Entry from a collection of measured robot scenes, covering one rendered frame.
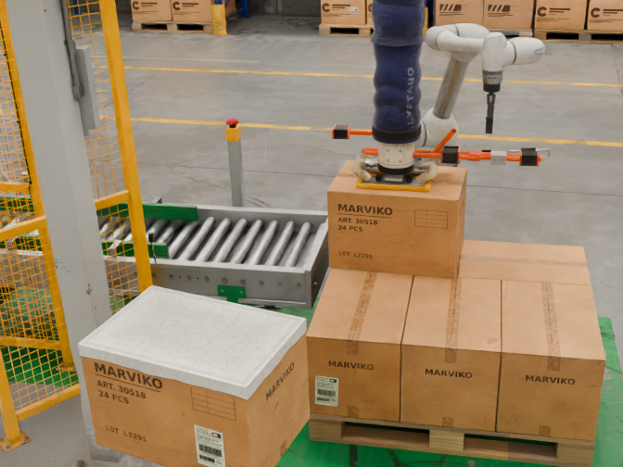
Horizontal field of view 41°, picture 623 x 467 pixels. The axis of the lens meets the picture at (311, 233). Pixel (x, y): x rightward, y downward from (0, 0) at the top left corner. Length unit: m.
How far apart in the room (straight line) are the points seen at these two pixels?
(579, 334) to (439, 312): 0.58
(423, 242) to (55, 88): 1.77
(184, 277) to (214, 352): 1.52
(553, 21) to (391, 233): 7.31
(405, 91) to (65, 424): 2.17
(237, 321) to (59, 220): 0.88
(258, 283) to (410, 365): 0.89
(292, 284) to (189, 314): 1.21
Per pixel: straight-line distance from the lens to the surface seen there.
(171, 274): 4.10
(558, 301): 3.84
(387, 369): 3.55
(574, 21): 10.94
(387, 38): 3.69
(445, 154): 3.88
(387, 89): 3.75
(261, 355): 2.56
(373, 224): 3.89
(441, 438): 3.73
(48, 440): 4.08
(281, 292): 3.98
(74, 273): 3.35
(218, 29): 11.62
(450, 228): 3.84
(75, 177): 3.20
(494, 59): 3.75
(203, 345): 2.64
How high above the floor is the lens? 2.44
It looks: 26 degrees down
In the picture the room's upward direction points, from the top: 2 degrees counter-clockwise
